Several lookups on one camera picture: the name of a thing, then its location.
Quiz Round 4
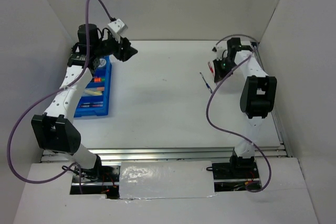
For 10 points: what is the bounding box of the blue tape jar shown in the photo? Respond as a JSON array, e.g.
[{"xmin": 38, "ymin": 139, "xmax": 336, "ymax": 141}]
[{"xmin": 97, "ymin": 58, "xmax": 107, "ymax": 69}]

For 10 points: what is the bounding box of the yellow pastel highlighter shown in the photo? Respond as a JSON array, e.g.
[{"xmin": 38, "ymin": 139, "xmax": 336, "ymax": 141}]
[{"xmin": 82, "ymin": 90, "xmax": 103, "ymax": 97}]

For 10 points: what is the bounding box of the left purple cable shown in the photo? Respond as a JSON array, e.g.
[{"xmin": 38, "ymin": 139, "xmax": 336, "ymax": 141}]
[{"xmin": 6, "ymin": 0, "xmax": 116, "ymax": 195}]

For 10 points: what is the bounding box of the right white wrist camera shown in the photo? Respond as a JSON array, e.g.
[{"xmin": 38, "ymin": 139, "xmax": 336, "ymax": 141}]
[{"xmin": 212, "ymin": 46, "xmax": 227, "ymax": 61}]

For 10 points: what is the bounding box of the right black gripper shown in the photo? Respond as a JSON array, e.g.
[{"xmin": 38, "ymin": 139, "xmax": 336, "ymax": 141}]
[{"xmin": 213, "ymin": 57, "xmax": 237, "ymax": 82}]

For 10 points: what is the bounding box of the red ink clear pen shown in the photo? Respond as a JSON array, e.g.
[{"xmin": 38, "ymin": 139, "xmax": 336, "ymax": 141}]
[{"xmin": 79, "ymin": 104, "xmax": 103, "ymax": 108}]

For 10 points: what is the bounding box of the purple cable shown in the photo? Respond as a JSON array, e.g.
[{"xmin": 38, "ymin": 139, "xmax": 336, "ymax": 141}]
[
  {"xmin": 205, "ymin": 34, "xmax": 272, "ymax": 193},
  {"xmin": 6, "ymin": 0, "xmax": 116, "ymax": 195}
]

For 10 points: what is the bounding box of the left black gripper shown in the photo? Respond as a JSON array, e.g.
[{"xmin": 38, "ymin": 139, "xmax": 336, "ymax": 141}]
[{"xmin": 93, "ymin": 32, "xmax": 138, "ymax": 62}]

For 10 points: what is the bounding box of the aluminium table rail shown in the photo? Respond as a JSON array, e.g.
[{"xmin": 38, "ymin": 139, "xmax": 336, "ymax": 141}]
[{"xmin": 40, "ymin": 144, "xmax": 288, "ymax": 163}]

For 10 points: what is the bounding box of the orange cap clear marker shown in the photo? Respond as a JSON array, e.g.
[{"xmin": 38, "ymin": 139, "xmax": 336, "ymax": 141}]
[{"xmin": 90, "ymin": 87, "xmax": 104, "ymax": 91}]

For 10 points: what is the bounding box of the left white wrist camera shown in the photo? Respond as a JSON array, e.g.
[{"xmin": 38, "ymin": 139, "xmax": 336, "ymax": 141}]
[{"xmin": 108, "ymin": 19, "xmax": 128, "ymax": 42}]

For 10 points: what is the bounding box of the blue plastic sorting tray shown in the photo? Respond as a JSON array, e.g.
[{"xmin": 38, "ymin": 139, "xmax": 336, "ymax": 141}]
[{"xmin": 74, "ymin": 56, "xmax": 112, "ymax": 118}]

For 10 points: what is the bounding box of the red blue clip pen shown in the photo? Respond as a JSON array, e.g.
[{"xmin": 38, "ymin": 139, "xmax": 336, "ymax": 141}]
[{"xmin": 199, "ymin": 72, "xmax": 213, "ymax": 94}]

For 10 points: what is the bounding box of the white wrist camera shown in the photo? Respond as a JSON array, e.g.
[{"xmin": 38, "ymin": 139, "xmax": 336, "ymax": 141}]
[
  {"xmin": 108, "ymin": 19, "xmax": 128, "ymax": 42},
  {"xmin": 212, "ymin": 46, "xmax": 227, "ymax": 61}
]

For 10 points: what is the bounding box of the slim red ballpoint pen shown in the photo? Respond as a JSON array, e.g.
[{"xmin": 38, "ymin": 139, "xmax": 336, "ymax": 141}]
[{"xmin": 207, "ymin": 61, "xmax": 215, "ymax": 76}]

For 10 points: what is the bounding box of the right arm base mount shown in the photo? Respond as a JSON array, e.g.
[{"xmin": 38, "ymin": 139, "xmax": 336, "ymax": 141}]
[{"xmin": 206, "ymin": 163, "xmax": 262, "ymax": 192}]

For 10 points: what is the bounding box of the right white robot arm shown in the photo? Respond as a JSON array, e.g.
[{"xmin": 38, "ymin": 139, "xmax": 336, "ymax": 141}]
[{"xmin": 212, "ymin": 37, "xmax": 277, "ymax": 178}]

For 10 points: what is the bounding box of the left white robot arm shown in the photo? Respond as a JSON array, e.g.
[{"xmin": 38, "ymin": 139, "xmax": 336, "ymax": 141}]
[{"xmin": 31, "ymin": 19, "xmax": 138, "ymax": 182}]

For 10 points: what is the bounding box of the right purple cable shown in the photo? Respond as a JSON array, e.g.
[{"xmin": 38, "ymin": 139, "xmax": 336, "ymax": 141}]
[{"xmin": 205, "ymin": 34, "xmax": 272, "ymax": 193}]

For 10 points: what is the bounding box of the white front cover plate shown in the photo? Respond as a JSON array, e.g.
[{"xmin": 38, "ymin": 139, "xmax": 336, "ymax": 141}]
[{"xmin": 119, "ymin": 161, "xmax": 215, "ymax": 199}]

